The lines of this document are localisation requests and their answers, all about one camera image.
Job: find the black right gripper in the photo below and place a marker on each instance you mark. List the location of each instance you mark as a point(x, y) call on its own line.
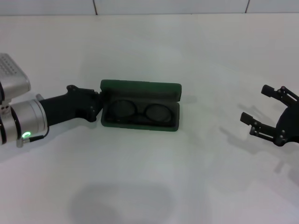
point(288, 126)

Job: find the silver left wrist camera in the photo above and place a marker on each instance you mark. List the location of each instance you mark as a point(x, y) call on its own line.
point(11, 77)

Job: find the black glasses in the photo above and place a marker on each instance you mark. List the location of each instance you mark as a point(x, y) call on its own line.
point(140, 112)

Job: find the green glasses case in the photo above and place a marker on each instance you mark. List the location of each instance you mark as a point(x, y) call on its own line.
point(140, 105)

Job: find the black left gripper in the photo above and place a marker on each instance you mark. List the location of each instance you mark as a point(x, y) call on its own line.
point(67, 107)

